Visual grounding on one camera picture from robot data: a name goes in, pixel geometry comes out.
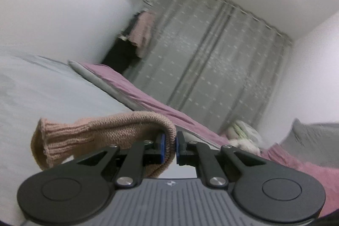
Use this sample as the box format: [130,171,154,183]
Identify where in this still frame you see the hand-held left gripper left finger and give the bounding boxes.
[75,133,166,188]

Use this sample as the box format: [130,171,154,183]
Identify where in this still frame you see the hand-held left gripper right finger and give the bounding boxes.
[176,131,268,188]

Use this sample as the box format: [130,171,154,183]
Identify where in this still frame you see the pink knit sweater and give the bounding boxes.
[30,111,176,179]

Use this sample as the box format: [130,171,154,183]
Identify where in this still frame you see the small pile of clothes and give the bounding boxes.
[236,120,263,143]

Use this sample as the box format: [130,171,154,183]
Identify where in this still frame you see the hanging dark clothes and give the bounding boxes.
[102,13,145,74]

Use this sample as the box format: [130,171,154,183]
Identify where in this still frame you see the hanging pink clothes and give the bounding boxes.
[129,11,157,57]

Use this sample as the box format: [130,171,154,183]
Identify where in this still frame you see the green and white cloth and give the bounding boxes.
[229,122,248,138]

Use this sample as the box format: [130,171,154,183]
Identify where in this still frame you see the purple and grey quilt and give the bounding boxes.
[68,60,239,148]

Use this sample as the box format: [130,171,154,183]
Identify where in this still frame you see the grey star-print curtain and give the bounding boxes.
[123,0,294,136]

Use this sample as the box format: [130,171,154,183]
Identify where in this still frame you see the purple velvet pillow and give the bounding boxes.
[295,160,339,218]
[261,143,305,171]

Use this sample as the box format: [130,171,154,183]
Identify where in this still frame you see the grey quilted headboard cover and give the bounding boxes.
[279,119,339,169]

